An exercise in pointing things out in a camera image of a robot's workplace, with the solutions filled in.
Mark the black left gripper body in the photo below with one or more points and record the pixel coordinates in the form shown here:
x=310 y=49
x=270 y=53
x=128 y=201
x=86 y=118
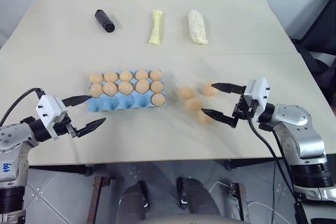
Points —
x=63 y=127

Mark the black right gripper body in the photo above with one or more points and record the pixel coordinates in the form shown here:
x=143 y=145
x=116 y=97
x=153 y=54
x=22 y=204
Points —
x=242 y=111

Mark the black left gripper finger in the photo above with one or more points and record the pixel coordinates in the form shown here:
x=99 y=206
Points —
x=76 y=99
x=90 y=126

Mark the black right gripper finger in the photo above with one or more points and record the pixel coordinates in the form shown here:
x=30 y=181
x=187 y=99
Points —
x=219 y=116
x=228 y=87

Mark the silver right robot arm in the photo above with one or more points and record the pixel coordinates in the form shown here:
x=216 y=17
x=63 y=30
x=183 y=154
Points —
x=302 y=134

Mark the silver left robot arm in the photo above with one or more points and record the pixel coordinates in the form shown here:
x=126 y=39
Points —
x=15 y=140

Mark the blue egg tray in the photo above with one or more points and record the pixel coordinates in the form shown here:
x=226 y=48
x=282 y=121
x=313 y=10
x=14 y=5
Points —
x=123 y=103

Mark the brown egg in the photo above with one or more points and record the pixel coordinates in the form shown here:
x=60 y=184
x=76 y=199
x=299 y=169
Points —
x=186 y=92
x=142 y=74
x=109 y=88
x=111 y=76
x=95 y=78
x=156 y=75
x=158 y=100
x=95 y=90
x=210 y=90
x=193 y=104
x=157 y=86
x=126 y=75
x=142 y=86
x=125 y=88
x=204 y=119

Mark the white thick plastic pouch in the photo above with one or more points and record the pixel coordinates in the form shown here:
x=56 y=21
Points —
x=198 y=27

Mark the dark rounded robot leg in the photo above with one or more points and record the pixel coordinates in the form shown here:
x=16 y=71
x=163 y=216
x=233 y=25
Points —
x=132 y=203
x=197 y=195

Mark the black rolled bag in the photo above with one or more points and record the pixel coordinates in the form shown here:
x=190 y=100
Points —
x=105 y=20

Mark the yellow slim plastic pouch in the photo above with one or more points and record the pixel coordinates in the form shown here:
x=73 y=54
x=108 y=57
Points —
x=155 y=28

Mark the black chair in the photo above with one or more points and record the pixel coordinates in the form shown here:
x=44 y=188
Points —
x=320 y=40

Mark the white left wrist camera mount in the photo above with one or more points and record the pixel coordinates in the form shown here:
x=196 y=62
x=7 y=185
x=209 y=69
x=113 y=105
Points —
x=48 y=108

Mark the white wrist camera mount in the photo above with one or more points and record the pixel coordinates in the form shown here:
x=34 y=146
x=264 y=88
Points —
x=258 y=90
x=48 y=108

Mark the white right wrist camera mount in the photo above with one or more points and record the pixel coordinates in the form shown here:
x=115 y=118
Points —
x=258 y=90

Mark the black table frame bar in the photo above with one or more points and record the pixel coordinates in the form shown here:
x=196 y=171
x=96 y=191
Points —
x=65 y=169
x=249 y=163

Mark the rusty brown metal rail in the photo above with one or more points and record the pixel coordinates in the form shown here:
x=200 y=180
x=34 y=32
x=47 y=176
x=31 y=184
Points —
x=97 y=197
x=240 y=203

